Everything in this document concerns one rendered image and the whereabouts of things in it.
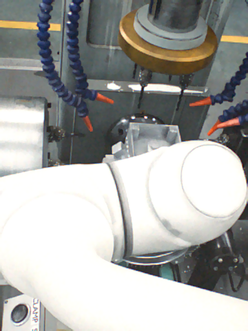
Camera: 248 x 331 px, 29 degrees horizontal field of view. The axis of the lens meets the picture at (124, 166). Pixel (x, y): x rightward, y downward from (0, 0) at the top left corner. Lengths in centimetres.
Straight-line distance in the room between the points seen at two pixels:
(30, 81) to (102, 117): 58
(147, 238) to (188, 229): 5
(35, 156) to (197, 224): 50
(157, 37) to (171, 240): 44
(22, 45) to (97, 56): 216
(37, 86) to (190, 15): 85
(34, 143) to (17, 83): 72
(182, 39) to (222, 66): 257
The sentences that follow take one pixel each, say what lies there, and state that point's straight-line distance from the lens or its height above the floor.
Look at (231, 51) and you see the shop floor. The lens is 359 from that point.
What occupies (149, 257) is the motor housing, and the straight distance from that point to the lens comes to 100.
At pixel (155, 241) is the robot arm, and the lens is 47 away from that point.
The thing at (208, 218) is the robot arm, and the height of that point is 144.
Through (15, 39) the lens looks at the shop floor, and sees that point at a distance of 332.
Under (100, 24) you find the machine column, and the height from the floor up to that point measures 123.
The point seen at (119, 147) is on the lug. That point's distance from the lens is 98.
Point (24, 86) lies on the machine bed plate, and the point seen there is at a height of 80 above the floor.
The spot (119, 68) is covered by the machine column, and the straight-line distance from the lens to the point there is 114.
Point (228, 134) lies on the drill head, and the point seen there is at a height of 108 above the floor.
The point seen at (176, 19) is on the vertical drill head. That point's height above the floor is 138.
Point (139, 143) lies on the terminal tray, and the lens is 96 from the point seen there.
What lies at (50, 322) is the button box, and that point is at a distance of 78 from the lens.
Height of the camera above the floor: 177
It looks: 46 degrees down
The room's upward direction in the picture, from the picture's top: 12 degrees clockwise
